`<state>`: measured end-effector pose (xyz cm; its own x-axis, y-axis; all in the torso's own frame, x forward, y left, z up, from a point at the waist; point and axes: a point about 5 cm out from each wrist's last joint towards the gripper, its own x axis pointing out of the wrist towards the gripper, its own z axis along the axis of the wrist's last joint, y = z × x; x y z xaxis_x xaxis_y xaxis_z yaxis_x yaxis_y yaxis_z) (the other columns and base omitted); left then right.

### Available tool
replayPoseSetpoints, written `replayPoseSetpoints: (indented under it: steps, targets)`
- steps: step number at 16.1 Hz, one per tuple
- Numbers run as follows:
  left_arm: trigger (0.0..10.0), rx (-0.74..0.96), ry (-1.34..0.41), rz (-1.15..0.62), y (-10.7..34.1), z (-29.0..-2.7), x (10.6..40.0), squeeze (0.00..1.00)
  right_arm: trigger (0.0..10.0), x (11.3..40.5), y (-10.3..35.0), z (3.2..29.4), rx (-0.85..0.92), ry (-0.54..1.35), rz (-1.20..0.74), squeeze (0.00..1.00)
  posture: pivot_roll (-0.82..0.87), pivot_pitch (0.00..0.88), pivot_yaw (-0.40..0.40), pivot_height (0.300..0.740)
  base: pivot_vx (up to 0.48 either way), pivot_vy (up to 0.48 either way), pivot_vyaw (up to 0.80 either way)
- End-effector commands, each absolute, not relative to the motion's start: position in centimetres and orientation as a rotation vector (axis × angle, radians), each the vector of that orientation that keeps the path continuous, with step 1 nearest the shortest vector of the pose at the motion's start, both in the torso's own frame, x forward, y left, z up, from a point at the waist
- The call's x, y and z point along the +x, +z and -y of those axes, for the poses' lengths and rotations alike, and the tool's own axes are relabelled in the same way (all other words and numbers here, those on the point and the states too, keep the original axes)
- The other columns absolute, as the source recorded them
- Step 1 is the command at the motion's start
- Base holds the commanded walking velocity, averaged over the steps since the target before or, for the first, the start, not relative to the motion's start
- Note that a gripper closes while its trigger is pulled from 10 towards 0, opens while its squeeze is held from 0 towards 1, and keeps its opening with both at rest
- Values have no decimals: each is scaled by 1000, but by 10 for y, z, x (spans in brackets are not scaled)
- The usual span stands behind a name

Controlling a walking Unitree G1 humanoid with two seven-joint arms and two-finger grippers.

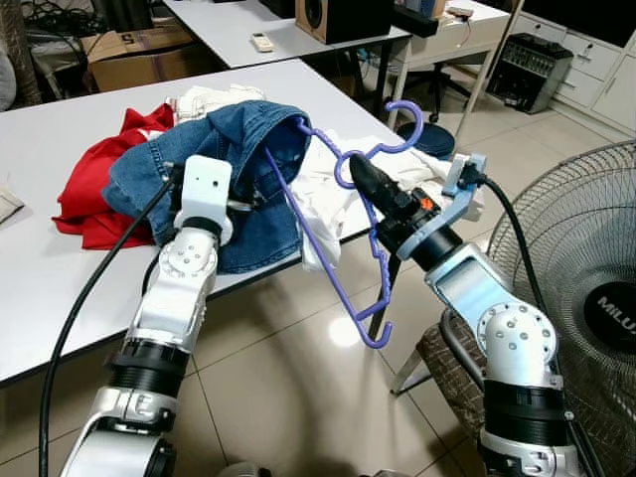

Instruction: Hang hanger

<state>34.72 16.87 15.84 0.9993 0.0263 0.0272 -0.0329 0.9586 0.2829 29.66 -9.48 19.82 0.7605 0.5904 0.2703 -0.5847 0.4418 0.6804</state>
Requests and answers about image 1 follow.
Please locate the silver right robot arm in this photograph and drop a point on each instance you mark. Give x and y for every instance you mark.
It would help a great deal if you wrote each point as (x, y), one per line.
(507, 338)

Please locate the plaid folding chair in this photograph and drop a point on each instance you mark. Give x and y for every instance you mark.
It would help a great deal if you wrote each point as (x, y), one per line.
(447, 373)

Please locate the white drawer cabinet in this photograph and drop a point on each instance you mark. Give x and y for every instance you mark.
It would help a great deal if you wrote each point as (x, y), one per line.
(606, 79)

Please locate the black audio amplifier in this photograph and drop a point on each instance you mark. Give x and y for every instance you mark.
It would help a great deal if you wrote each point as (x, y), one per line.
(530, 72)

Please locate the large brown cardboard box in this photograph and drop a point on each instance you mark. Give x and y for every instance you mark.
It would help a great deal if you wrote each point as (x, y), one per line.
(139, 65)

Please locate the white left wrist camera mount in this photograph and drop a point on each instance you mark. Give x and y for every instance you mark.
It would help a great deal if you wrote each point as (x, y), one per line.
(204, 184)

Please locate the white remote control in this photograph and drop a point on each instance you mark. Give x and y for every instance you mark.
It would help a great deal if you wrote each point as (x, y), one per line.
(260, 42)

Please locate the black MILUX standing fan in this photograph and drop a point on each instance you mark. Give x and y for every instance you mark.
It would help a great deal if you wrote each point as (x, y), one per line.
(611, 318)

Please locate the white table with black legs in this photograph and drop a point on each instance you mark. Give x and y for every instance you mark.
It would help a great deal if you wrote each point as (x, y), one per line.
(40, 288)

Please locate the black office chair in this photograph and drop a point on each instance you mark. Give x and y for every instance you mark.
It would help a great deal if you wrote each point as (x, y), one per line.
(429, 84)

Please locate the small white desk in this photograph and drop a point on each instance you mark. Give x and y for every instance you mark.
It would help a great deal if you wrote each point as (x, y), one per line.
(467, 25)

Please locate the dark blue round bin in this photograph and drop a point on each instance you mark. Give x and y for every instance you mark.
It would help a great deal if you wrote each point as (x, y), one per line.
(437, 139)

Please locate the pale grey right wrist camera mount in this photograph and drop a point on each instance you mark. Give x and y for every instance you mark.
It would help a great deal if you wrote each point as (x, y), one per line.
(447, 219)

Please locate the wooden speaker box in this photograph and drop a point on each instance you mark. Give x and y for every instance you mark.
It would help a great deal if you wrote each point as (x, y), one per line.
(343, 20)

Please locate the white rectangular table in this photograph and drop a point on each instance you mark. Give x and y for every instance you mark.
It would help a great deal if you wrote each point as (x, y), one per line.
(229, 20)

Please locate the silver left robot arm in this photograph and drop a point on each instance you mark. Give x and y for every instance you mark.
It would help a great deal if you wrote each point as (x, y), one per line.
(179, 288)

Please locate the red garment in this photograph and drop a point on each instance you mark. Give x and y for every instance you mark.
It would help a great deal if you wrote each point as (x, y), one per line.
(89, 189)

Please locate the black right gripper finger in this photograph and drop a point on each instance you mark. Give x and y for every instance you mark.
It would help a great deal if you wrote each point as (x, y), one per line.
(368, 197)
(380, 181)

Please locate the purple plastic hanger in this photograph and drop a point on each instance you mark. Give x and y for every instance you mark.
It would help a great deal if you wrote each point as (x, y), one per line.
(318, 248)

